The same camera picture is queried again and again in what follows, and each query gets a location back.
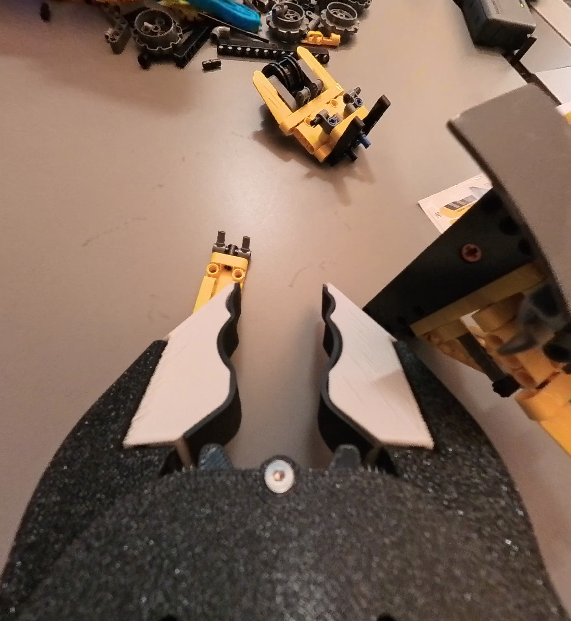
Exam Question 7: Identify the yellow brick pulley assembly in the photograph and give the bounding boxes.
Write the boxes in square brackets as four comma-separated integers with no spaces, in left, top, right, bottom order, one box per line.
[253,46,392,167]

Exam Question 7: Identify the black power adapter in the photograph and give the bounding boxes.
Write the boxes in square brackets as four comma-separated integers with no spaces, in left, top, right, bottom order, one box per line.
[460,0,538,49]

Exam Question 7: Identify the long black brick beam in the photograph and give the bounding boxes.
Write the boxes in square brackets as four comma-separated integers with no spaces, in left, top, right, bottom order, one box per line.
[216,41,331,65]

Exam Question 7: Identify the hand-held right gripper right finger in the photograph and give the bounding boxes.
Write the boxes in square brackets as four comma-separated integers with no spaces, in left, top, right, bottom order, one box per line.
[318,283,435,464]

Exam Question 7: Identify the large yellow black brick model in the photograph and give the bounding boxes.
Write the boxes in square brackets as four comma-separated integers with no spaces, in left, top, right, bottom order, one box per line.
[363,82,571,486]

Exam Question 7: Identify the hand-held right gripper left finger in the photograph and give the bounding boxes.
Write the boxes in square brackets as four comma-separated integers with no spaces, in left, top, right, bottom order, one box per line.
[123,282,243,466]

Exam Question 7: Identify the pile of toy brick pieces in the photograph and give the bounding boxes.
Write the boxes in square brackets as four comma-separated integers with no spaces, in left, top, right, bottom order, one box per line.
[40,0,374,71]

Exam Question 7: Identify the small yellow brick piece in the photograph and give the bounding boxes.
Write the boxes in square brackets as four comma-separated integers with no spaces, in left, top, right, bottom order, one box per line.
[192,230,253,315]

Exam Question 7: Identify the cyan brick separator tool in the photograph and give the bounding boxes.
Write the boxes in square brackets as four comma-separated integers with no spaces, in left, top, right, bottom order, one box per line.
[166,0,263,35]

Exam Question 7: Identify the dark grey toothed wheel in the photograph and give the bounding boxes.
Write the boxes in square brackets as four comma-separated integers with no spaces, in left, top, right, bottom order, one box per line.
[132,7,184,55]

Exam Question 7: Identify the printed sticker sheet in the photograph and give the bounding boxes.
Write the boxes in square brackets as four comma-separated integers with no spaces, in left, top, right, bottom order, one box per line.
[419,174,495,234]

